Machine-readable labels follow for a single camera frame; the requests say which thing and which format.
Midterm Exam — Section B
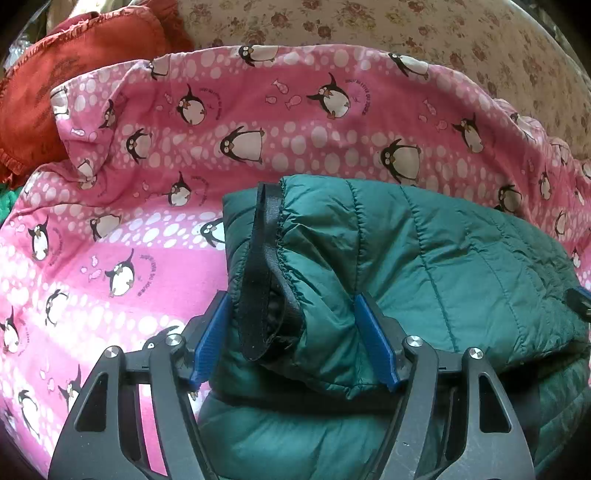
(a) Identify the green quilted puffer jacket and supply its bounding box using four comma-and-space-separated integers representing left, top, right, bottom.
198, 175, 590, 479

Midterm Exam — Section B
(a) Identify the pink penguin fleece blanket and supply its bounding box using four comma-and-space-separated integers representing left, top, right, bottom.
1, 45, 590, 474

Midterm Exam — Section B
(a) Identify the bright green garment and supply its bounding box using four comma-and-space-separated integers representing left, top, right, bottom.
0, 184, 22, 225

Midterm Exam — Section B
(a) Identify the floral cream bed headboard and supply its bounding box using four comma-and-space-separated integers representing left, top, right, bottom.
178, 1, 590, 159

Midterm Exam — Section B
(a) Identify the red ruffled pillow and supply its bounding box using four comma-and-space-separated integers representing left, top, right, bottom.
1, 1, 192, 189

